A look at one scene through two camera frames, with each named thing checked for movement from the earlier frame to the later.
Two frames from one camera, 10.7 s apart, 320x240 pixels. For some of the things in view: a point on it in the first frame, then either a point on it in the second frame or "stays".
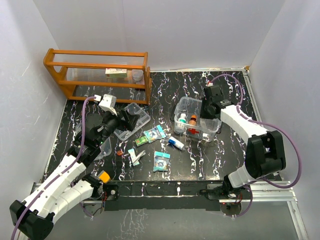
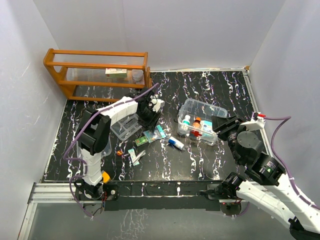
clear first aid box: [187, 122] stays
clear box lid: [105, 148] stays
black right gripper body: [204, 112] → [229, 135]
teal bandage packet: [161, 161] → [206, 128]
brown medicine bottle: [192, 121] → [197, 123]
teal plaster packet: [154, 134] stays
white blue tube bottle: [174, 141] stays
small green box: [141, 141] stays
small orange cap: [120, 152] stays
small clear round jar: [137, 74] stays
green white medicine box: [114, 72] stays
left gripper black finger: [129, 121] → [151, 122]
